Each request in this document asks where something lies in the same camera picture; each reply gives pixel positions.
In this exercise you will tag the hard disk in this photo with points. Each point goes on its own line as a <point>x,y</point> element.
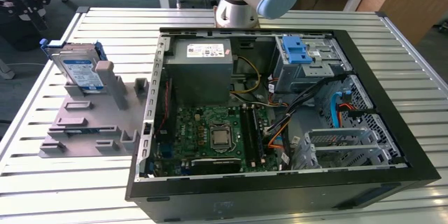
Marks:
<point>80,74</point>

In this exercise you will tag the metal disk bay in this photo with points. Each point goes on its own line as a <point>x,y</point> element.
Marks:
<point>350,148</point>

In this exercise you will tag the grey parts rack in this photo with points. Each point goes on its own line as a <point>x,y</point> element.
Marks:
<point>95,140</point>

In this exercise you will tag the grey power supply unit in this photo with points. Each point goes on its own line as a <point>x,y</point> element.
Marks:
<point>199,77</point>

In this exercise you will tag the green motherboard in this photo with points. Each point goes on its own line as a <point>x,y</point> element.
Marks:
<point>196,119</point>

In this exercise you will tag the silver CPU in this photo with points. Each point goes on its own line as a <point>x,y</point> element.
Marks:
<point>220,138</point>

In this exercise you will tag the blue drive latch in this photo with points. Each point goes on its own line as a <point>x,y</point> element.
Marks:
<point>295,49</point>

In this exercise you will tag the black RAM slot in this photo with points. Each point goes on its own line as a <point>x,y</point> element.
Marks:
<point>248,134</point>
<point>259,140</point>

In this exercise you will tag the black graphics card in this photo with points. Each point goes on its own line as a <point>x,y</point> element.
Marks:
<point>215,165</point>

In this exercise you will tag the metal optical drive cage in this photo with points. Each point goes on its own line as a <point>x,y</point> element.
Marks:
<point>315,74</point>

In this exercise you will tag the black PC case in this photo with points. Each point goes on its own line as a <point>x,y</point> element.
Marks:
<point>244,190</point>

